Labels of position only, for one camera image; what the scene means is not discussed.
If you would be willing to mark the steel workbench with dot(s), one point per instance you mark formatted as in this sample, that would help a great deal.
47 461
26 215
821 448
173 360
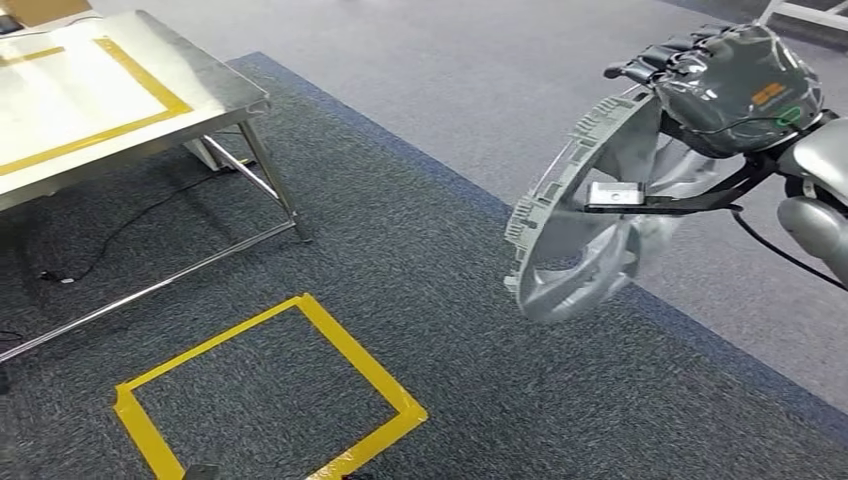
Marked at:
199 86

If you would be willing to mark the silver wheel hubcap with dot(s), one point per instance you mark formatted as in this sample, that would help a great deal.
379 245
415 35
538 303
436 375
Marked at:
556 238

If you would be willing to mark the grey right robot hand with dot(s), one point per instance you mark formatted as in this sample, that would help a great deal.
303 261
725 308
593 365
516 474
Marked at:
735 93

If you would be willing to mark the black flat block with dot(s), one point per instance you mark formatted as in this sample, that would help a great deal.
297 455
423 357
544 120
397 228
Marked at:
202 473

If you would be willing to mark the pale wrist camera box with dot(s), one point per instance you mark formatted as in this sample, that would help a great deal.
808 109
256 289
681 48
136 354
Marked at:
616 194

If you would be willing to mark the black phone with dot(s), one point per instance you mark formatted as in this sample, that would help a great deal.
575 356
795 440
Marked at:
8 25

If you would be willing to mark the white table frame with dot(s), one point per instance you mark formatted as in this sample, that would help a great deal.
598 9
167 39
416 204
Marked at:
815 14

